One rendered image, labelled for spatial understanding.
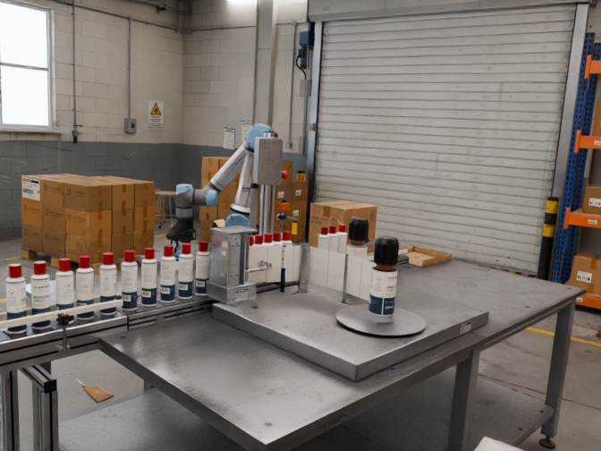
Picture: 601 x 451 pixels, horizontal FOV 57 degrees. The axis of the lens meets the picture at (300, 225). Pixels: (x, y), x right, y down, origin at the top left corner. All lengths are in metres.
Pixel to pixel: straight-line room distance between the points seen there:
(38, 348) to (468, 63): 5.68
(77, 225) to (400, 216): 3.70
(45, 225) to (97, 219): 0.72
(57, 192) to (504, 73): 4.78
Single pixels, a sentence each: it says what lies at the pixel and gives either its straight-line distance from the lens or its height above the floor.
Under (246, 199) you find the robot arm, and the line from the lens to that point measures 2.59.
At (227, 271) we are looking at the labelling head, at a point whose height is 1.00.
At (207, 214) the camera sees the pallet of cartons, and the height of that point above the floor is 0.48.
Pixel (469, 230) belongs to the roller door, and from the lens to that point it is 6.66.
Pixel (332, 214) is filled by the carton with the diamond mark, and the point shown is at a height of 1.08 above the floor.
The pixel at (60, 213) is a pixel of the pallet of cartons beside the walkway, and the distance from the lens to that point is 5.93.
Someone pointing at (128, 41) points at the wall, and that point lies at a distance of 8.72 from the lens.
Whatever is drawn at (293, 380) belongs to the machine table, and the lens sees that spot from 1.59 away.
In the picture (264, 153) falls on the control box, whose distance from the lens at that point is 2.27.
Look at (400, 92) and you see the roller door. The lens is 6.95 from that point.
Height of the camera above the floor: 1.51
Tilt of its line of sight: 10 degrees down
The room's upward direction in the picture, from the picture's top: 3 degrees clockwise
